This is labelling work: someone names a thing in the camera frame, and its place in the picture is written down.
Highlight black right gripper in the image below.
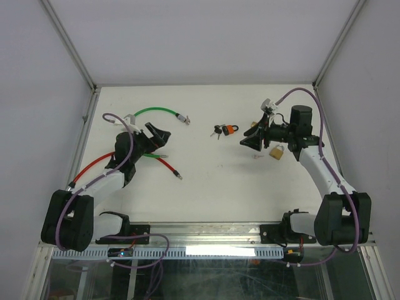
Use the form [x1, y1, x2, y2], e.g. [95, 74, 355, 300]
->
[239, 112, 295, 151]

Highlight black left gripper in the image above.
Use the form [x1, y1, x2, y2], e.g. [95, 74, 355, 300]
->
[130, 122, 170, 164]

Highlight large brass padlock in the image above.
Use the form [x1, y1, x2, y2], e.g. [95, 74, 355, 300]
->
[269, 144, 285, 160]

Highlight orange black padlock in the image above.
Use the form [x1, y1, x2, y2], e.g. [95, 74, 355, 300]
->
[222, 124, 239, 136]

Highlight keys of orange padlock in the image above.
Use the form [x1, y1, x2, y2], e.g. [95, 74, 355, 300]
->
[210, 124, 223, 139]

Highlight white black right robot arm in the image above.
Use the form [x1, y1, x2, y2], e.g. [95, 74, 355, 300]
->
[240, 105, 372, 248]

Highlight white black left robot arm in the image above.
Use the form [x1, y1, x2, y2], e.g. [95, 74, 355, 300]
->
[41, 122, 171, 252]

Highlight silver keys of green lock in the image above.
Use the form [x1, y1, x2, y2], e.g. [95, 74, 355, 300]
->
[184, 116, 191, 125]

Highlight green cable lock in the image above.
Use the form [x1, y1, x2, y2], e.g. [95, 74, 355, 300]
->
[134, 107, 186, 159]

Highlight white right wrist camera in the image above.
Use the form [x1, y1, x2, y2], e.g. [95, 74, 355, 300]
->
[261, 99, 278, 121]

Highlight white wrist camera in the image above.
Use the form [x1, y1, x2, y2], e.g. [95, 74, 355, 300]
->
[261, 99, 278, 121]
[121, 114, 142, 133]

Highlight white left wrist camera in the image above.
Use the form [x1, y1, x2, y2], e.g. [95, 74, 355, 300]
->
[121, 114, 142, 133]

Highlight aluminium mounting rail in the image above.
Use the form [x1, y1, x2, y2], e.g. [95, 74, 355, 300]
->
[39, 221, 376, 248]

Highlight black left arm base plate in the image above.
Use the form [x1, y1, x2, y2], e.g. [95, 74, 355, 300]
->
[95, 224, 151, 245]

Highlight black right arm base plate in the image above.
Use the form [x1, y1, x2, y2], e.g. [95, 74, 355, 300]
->
[259, 224, 291, 246]

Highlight red cable lock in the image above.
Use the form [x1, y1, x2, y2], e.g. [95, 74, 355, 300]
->
[67, 151, 184, 190]

